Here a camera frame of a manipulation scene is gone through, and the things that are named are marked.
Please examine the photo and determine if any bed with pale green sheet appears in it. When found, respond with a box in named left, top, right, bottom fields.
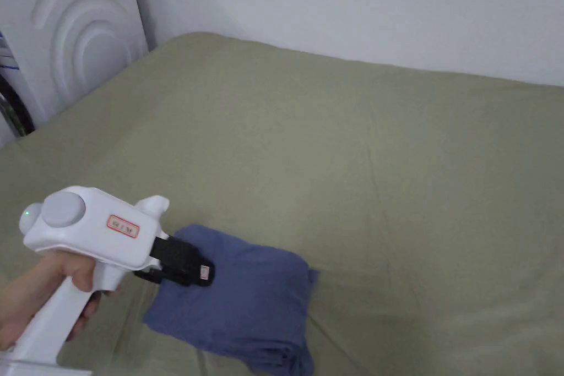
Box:
left=0, top=31, right=564, bottom=376

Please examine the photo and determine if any person's left hand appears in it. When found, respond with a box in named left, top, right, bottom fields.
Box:
left=0, top=251, right=119, bottom=342

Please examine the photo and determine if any white washing machine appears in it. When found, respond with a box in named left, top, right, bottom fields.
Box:
left=0, top=0, right=150, bottom=149

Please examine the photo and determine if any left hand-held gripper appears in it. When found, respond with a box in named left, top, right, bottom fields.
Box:
left=0, top=186, right=216, bottom=376

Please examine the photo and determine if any dark blue shirt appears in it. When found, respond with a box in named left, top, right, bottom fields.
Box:
left=143, top=224, right=319, bottom=376

